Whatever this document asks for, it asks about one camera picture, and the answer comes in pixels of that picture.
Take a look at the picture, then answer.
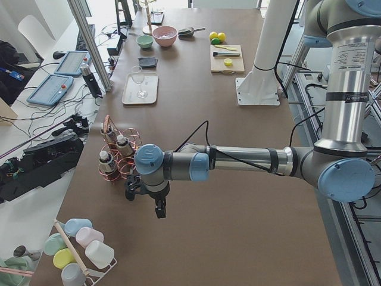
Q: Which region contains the aluminium frame post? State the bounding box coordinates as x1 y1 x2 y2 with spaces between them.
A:
67 0 112 92

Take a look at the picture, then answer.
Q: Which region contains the blue teach pendant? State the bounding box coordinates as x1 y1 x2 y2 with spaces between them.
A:
26 74 74 106
54 51 91 77

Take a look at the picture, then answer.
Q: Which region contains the black thermos bottle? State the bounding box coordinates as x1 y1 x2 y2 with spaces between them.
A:
80 63 103 98

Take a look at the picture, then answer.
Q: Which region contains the metal ice scoop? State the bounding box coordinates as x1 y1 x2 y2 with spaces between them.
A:
178 27 206 37

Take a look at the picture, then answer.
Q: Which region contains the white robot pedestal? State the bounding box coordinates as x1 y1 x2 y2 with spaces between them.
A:
236 0 299 106

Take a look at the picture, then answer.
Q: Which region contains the green plastic cup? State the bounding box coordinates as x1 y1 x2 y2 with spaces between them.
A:
43 233 67 256

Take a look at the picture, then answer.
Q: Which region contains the black electronics box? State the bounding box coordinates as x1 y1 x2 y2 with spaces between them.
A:
1 135 84 203

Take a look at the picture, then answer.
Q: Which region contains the blue plastic cup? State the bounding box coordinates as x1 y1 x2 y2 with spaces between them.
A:
64 218 93 237

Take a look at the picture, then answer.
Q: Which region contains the clear wine glass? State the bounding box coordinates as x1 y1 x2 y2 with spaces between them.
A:
131 66 148 98

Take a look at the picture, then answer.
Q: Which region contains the pink plastic cup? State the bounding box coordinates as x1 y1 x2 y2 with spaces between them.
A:
76 226 104 248

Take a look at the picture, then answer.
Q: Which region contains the cream rectangular tray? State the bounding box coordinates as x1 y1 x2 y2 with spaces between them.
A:
121 71 158 105

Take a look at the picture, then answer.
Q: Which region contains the pink bowl with ice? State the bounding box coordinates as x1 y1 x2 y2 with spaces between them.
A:
152 26 177 48

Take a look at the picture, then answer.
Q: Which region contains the yellow plastic knife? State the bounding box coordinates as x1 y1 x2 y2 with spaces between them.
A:
214 45 237 51

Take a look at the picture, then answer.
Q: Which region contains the green lime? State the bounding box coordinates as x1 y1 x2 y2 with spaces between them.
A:
217 32 226 42

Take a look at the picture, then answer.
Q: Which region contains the steel jigger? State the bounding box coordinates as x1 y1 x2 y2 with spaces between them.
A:
13 245 41 261

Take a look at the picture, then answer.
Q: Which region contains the yellow plastic cup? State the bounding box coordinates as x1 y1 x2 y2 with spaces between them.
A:
52 248 76 270

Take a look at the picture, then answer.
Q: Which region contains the black backpack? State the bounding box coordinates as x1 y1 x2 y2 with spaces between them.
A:
1 41 37 105

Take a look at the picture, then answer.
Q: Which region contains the steel muddler black tip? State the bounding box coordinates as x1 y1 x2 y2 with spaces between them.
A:
213 51 241 57

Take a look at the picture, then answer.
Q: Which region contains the wooden mug tree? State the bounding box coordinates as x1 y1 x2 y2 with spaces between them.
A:
139 0 158 35

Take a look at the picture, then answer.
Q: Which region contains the black tray with glasses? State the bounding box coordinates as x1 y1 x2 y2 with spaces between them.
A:
150 11 164 25

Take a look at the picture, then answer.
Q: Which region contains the black keyboard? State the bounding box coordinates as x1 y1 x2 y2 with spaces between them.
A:
75 23 96 51

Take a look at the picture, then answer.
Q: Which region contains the tea bottle white cap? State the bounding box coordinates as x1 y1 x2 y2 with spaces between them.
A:
117 134 135 157

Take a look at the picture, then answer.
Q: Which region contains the black monitor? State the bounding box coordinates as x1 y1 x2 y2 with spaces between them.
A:
115 0 133 39

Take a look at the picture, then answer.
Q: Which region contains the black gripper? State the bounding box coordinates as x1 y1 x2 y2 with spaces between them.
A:
148 186 170 219

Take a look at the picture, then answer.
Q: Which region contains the white plastic cup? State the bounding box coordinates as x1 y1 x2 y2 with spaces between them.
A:
85 240 115 269

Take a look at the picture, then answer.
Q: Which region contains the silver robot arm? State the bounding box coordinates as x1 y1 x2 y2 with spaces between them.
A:
126 1 380 218

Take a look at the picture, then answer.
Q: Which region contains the wooden cutting board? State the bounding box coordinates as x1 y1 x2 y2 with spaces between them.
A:
210 45 245 73

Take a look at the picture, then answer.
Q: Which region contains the grey folded cloth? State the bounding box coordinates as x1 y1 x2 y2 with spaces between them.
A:
138 57 158 69

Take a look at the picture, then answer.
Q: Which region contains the yellow lemon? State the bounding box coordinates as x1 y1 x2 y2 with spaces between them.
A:
209 31 218 40

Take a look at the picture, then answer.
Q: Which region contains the green bowl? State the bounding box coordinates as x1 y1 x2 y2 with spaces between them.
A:
136 35 154 49

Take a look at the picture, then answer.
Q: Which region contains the copper wire bottle basket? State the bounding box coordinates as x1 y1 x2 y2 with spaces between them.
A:
98 115 142 182

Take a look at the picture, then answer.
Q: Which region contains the half lemon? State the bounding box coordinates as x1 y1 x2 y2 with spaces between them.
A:
224 58 233 66

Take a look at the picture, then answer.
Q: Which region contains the black computer mouse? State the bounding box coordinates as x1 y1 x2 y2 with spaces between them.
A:
52 51 66 60

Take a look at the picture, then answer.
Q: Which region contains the grey plastic cup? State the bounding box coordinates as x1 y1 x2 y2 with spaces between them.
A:
61 263 86 286

